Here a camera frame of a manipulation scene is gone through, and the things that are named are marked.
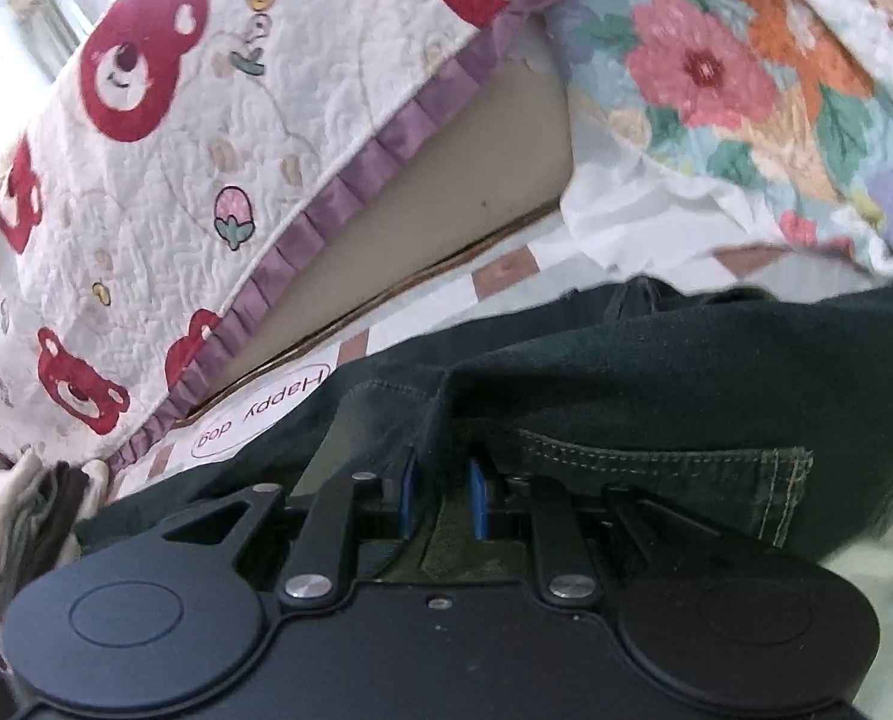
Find dark blue denim jeans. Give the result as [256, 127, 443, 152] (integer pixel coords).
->
[77, 277, 893, 580]

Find dark brown folded garment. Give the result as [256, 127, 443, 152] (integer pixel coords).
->
[26, 465, 90, 580]

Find floral quilt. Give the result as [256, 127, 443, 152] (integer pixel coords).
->
[545, 0, 893, 280]

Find white bear print quilt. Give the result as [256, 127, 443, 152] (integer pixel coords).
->
[0, 0, 562, 463]

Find beige mattress edge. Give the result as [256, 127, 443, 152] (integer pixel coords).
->
[175, 60, 572, 408]

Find checkered bed sheet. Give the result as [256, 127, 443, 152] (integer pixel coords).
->
[108, 211, 789, 500]

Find grey folded garment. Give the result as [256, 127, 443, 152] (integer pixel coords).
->
[4, 470, 58, 590]

